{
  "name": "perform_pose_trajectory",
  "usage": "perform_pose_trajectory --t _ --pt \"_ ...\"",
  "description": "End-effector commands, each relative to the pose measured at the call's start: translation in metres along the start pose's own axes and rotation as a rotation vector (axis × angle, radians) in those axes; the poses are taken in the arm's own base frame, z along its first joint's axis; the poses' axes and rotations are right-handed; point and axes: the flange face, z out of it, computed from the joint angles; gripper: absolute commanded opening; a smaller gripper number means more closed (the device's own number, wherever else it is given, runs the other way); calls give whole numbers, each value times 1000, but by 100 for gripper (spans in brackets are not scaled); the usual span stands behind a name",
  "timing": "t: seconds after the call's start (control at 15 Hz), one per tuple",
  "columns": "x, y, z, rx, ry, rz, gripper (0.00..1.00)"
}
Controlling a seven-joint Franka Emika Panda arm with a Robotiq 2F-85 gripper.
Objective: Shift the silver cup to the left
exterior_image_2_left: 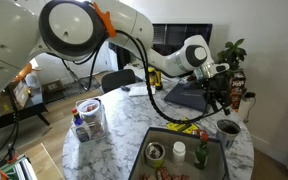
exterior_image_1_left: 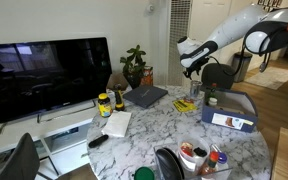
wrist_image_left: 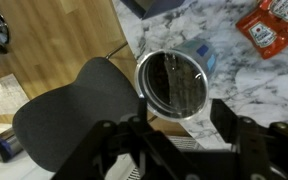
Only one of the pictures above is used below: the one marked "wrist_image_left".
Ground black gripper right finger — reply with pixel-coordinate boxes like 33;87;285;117
209;98;288;180

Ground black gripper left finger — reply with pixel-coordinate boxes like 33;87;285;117
50;95;198;180

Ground silver metal cup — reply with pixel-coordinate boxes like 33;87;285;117
133;38;218;123

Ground black chair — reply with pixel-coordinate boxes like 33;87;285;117
12;40;158;173

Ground silver trash can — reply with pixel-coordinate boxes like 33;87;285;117
0;126;25;164

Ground red ketchup packet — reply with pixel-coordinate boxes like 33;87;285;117
235;9;288;60
257;0;288;34

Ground light patterned rug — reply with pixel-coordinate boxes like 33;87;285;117
0;73;31;116

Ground blue open shoe box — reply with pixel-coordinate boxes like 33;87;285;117
119;0;187;20

